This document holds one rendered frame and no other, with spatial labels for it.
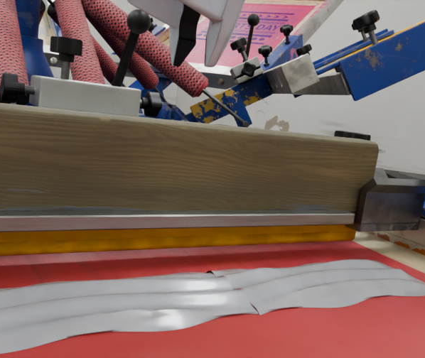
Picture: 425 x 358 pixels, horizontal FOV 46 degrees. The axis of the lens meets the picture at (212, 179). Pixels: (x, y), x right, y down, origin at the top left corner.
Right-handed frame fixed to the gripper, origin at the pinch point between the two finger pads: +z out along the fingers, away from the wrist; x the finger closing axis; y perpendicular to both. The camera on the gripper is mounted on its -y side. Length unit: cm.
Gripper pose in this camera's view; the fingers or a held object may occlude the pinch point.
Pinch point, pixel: (202, 50)
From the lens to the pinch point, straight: 38.7
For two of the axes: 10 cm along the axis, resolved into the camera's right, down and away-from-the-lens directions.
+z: -1.3, 9.8, 1.5
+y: -8.5, -0.4, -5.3
